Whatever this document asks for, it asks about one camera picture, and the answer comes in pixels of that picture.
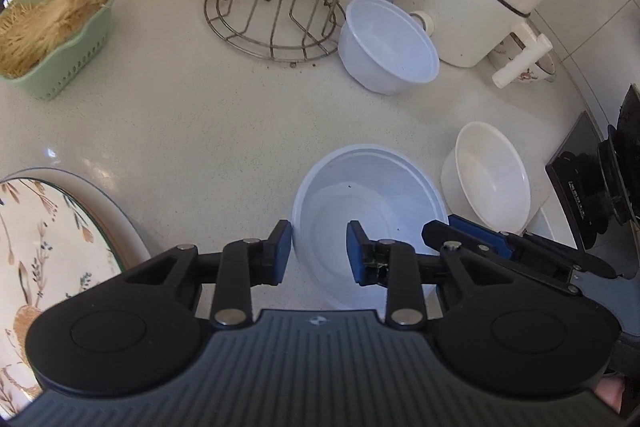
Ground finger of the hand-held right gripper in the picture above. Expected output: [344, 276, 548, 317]
[422, 216, 621, 295]

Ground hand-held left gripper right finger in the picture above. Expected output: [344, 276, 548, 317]
[346, 220, 501, 328]

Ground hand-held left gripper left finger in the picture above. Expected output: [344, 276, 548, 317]
[120, 219, 295, 327]

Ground white plastic bowl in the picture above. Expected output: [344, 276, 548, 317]
[440, 122, 532, 233]

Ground large light blue plastic bowl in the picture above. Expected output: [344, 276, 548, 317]
[291, 144, 449, 310]

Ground small light blue plastic bowl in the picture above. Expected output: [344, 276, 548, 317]
[338, 0, 441, 96]

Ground leaf patterned plate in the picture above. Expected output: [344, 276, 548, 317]
[0, 177, 123, 413]

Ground black induction cooktop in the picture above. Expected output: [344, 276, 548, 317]
[546, 111, 608, 250]

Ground floral ceramic bowl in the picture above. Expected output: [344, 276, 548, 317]
[487, 42, 557, 84]

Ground green plastic basket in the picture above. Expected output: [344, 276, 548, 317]
[0, 0, 118, 102]

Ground dried noodles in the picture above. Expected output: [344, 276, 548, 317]
[0, 0, 113, 78]

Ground round wire glass rack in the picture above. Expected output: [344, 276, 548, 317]
[202, 0, 348, 62]

